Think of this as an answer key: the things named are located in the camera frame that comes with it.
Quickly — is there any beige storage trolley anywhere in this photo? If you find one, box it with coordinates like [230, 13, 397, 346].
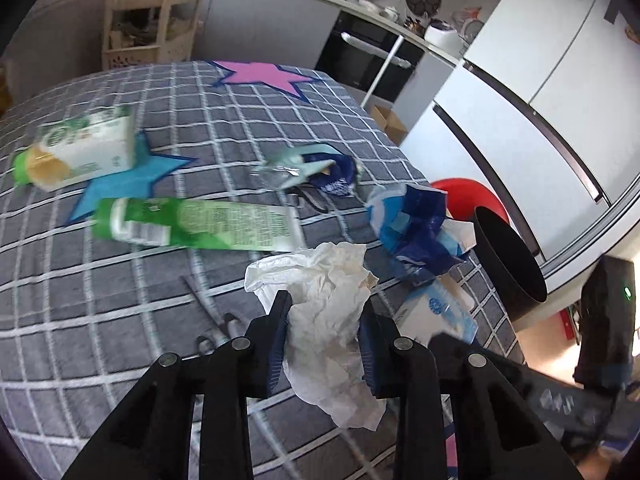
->
[102, 0, 201, 70]

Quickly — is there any white mop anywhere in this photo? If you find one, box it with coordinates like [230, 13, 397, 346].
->
[360, 35, 407, 108]

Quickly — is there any white blue paper box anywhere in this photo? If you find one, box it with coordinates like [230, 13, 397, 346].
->
[394, 280, 478, 346]

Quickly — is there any blue plastic bag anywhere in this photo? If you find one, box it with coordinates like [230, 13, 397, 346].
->
[253, 143, 476, 286]

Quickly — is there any black trash bin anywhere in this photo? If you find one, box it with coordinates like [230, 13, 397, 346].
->
[473, 206, 548, 322]

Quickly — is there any white rice cooker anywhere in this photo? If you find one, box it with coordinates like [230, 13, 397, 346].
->
[424, 18, 463, 55]

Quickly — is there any grey checkered tablecloth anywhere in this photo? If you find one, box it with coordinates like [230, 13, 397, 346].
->
[0, 58, 526, 480]

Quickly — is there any white tissue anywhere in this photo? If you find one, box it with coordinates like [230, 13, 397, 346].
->
[244, 242, 386, 431]

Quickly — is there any cardboard box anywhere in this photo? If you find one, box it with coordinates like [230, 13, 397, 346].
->
[370, 105, 408, 146]

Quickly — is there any white refrigerator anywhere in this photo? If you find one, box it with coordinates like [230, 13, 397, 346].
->
[401, 0, 639, 290]

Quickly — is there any green tube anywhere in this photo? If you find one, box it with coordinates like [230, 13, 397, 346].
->
[92, 197, 306, 252]

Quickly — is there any black built-in oven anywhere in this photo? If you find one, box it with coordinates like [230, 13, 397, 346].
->
[316, 12, 424, 102]

